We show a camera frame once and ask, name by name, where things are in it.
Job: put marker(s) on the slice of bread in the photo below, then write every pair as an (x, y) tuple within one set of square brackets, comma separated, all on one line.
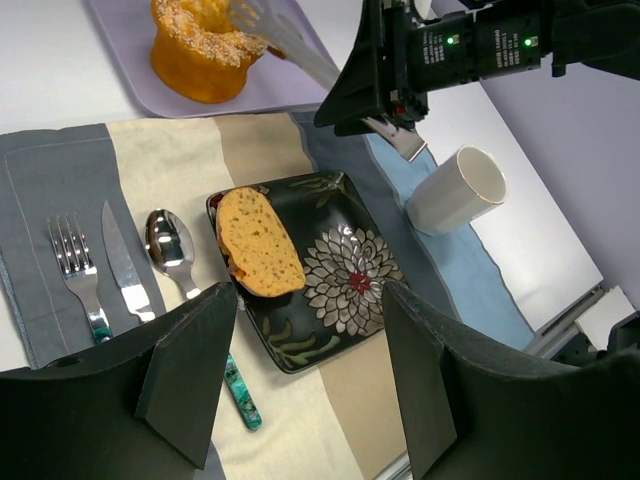
[(259, 250)]

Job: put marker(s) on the fork with teal handle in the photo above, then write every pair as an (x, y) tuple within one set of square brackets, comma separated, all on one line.
[(79, 272)]

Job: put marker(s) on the black floral square plate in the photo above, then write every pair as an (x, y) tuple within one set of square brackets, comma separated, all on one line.
[(346, 262)]

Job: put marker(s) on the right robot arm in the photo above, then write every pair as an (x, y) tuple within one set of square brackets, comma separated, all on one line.
[(514, 36)]

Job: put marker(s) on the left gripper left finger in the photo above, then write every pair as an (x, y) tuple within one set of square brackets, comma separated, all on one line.
[(140, 406)]

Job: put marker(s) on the white ceramic mug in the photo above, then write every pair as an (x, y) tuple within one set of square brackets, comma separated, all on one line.
[(465, 187)]

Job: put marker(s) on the orange bundt cake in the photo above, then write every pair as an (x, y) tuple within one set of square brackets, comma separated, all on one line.
[(199, 53)]

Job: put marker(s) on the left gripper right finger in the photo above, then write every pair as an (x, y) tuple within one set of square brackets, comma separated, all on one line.
[(500, 400)]

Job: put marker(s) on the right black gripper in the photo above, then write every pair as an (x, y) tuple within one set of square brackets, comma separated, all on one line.
[(396, 60)]

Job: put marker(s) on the spoon with teal handle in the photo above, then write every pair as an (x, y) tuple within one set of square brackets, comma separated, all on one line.
[(170, 248)]

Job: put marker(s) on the lavender serving tray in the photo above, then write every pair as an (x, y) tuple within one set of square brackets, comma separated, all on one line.
[(128, 29)]

